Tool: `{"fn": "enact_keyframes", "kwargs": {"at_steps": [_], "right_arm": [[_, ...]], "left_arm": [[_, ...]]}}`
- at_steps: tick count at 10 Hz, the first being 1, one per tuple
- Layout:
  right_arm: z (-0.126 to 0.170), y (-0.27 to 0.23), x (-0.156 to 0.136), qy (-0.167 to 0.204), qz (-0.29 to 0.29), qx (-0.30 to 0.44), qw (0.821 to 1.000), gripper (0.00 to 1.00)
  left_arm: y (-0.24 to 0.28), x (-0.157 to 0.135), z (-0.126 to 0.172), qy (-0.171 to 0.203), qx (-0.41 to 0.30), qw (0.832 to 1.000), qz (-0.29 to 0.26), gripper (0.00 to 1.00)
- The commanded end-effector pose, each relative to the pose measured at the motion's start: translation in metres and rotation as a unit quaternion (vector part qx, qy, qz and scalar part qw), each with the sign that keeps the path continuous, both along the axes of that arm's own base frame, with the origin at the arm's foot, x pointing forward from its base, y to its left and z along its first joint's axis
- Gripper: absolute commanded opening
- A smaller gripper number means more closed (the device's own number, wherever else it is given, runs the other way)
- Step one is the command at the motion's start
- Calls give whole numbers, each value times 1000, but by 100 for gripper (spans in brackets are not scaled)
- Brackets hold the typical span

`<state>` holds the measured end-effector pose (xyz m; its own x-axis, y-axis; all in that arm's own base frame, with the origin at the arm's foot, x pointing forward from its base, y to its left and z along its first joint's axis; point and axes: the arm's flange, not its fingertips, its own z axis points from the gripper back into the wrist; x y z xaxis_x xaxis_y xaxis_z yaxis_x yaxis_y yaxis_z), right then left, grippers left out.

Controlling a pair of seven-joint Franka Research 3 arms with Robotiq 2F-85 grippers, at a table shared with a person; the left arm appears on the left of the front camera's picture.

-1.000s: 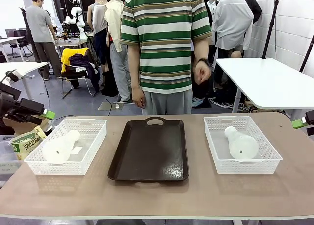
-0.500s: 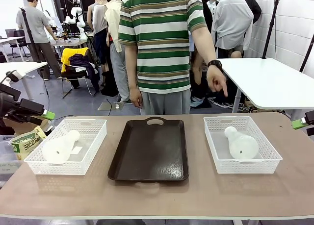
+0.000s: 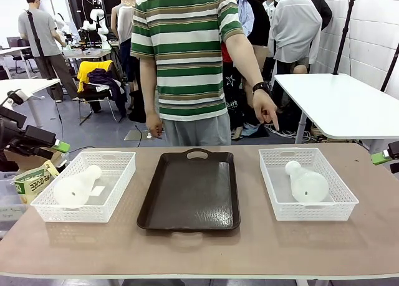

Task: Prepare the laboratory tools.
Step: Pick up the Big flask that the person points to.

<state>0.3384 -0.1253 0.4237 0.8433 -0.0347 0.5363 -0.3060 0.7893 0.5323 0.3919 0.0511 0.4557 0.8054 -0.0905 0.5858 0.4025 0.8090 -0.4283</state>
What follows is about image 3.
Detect grey trousers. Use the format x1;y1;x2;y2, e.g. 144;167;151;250
161;113;233;147

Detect dark purple garment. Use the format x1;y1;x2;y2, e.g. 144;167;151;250
87;67;129;119

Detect black metal chair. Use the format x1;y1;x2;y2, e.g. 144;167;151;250
76;80;125;126

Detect black slanted stand leg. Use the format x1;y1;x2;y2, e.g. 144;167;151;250
380;50;399;93

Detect mannequin with black jacket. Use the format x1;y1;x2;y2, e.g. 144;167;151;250
236;0;272;50

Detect small white table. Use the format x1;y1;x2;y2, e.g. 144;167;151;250
0;77;62;128

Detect white basket with stuck label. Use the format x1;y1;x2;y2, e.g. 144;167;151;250
258;148;360;222

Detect black tripod stand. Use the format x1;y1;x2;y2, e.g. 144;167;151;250
332;0;357;76

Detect metal floor outlet cover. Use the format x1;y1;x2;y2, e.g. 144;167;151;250
123;130;151;141

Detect person's left hand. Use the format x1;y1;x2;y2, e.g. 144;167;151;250
251;91;281;132

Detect person's left forearm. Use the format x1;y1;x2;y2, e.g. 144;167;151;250
223;36;266;88

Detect mannequin with white shirt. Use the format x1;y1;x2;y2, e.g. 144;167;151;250
269;0;324;75

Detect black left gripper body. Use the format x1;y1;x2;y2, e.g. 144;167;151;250
0;107;29;150

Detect yellow garment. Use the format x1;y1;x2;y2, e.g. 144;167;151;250
77;60;114;93

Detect white background desk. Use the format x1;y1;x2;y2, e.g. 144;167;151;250
0;45;32;79

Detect green white striped t-shirt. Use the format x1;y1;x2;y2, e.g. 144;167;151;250
130;0;247;122

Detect black wristwatch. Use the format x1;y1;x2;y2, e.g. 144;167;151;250
251;82;271;95

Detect green and white carton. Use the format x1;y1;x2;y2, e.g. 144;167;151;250
13;160;60;206

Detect large white table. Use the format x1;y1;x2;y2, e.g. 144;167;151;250
272;73;399;143

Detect mannequin with white tank top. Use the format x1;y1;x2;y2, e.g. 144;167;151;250
110;0;138;81

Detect brown cardboard box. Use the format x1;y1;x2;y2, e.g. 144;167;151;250
3;148;65;174

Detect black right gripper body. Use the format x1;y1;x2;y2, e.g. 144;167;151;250
388;141;399;174

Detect white floor cables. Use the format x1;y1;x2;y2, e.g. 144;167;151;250
264;123;316;143

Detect person in grey shirt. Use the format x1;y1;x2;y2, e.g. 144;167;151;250
17;0;80;102

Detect white basket with loose label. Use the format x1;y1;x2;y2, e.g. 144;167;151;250
30;151;137;223

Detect clear plastic storage box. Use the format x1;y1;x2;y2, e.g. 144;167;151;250
0;170;32;234

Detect white plastic conical flask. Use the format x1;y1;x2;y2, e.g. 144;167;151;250
285;160;330;204
52;165;103;210

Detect dark brown plastic tray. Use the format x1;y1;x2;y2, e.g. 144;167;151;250
137;148;241;231

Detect person's right hand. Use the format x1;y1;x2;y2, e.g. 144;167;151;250
145;112;164;140

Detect person's right forearm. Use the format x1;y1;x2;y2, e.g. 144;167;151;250
139;55;158;115

